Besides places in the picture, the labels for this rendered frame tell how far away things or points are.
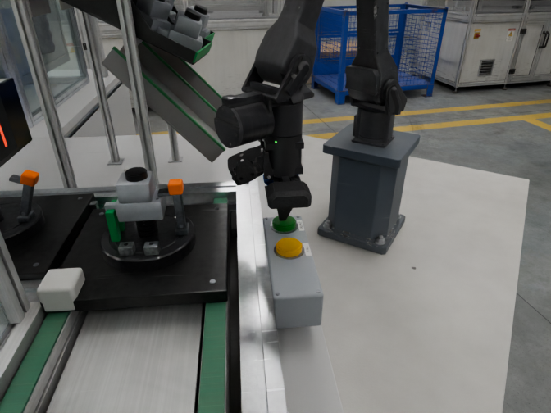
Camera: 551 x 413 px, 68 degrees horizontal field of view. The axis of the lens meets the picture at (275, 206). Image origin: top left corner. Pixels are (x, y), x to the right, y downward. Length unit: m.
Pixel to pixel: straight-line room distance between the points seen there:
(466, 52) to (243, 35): 2.71
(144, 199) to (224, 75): 4.14
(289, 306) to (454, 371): 0.25
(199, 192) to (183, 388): 0.41
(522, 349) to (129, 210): 1.73
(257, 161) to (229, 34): 4.06
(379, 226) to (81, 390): 0.56
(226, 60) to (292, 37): 4.11
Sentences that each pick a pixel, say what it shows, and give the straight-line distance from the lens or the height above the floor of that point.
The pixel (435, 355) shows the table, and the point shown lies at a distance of 0.67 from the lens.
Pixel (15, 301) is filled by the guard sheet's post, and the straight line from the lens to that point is 0.60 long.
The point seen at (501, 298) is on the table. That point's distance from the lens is 0.81.
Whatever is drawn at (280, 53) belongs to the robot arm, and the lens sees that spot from 0.57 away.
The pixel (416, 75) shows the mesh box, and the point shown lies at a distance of 5.35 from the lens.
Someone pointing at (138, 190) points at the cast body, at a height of 1.08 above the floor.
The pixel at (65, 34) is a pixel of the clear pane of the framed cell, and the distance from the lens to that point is 2.15.
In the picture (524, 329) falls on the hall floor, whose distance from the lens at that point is 2.14.
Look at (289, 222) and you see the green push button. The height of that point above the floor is 0.97.
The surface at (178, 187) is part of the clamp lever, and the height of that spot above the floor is 1.07.
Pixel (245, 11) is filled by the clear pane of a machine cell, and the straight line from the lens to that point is 4.65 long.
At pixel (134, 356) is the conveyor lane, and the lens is 0.58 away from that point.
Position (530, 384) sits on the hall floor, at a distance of 1.92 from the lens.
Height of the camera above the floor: 1.34
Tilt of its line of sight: 30 degrees down
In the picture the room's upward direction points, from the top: straight up
